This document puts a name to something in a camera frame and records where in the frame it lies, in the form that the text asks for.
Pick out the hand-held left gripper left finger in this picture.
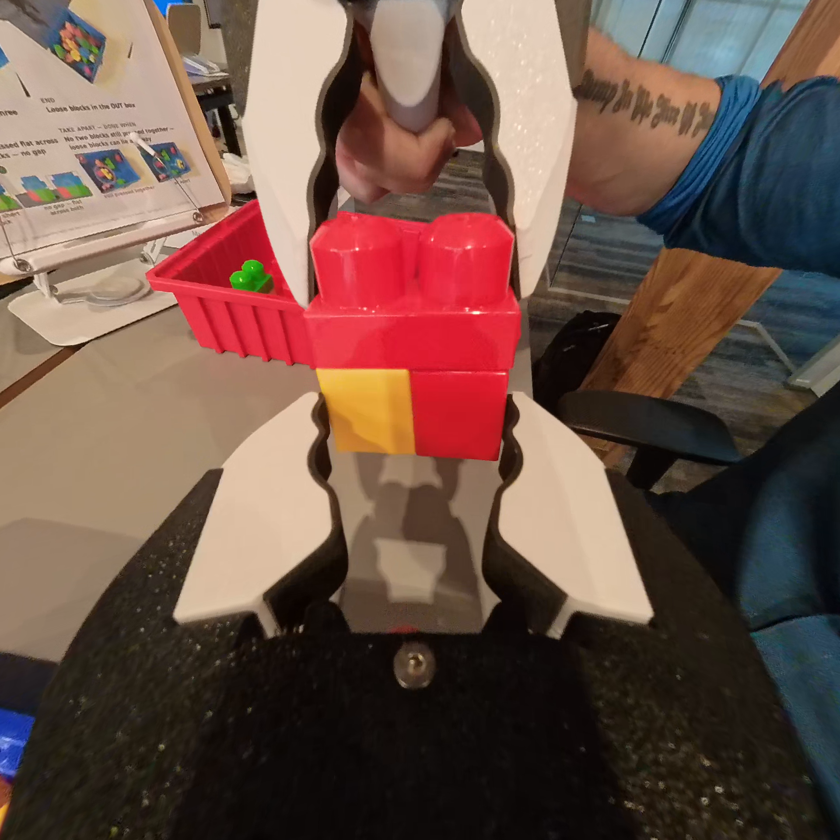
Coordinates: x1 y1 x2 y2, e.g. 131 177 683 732
172 390 347 637

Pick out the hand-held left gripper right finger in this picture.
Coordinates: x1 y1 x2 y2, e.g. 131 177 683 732
484 390 656 642

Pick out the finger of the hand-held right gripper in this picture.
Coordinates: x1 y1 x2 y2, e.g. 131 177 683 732
453 0 580 299
243 0 365 308

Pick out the small yellow block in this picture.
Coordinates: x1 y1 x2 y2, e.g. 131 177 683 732
316 367 413 455

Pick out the small red block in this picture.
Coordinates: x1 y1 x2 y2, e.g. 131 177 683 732
410 369 509 462

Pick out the red two-stud block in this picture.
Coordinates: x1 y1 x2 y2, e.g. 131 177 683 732
303 211 522 374

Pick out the blue plastic bin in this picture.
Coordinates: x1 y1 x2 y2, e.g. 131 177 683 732
0 653 56 815

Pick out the person's right forearm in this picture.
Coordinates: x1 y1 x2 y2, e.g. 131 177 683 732
566 26 840 277

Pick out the person's right hand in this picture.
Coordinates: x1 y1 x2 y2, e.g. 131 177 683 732
335 66 490 204

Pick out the black side table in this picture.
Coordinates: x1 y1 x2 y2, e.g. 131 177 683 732
185 69 245 158

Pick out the black office chair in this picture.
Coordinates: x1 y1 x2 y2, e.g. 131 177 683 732
558 390 742 490

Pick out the green two-stud block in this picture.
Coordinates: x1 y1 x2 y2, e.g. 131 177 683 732
230 259 274 294

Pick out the black bag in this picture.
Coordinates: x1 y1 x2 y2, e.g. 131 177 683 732
532 311 621 411

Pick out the red plastic bin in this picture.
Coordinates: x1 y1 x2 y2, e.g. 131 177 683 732
146 199 316 365

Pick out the person's blue clothed body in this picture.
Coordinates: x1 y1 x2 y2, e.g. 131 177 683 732
646 387 840 840

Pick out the printed instruction sheet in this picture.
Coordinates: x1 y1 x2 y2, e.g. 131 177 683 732
0 0 221 257

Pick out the instruction sheet on stand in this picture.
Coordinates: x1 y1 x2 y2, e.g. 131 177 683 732
0 0 232 347

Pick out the wooden post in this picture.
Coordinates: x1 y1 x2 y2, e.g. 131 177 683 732
581 0 840 470

